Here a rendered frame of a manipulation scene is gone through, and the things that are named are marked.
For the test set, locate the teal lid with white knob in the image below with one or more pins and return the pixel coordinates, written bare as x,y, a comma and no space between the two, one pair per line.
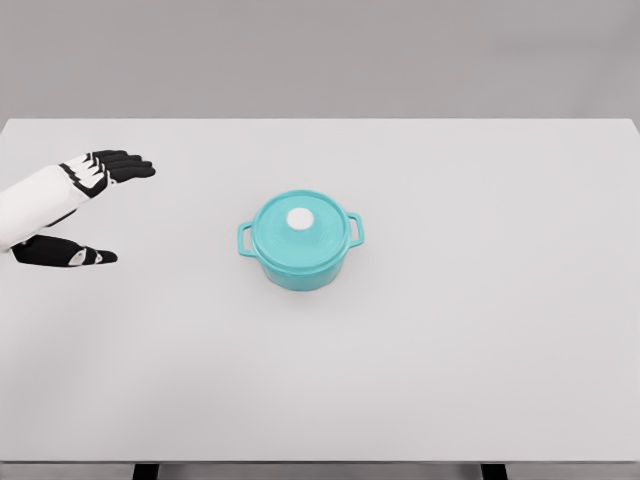
299,235

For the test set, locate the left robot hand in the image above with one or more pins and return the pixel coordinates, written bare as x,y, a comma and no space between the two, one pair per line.
40,200

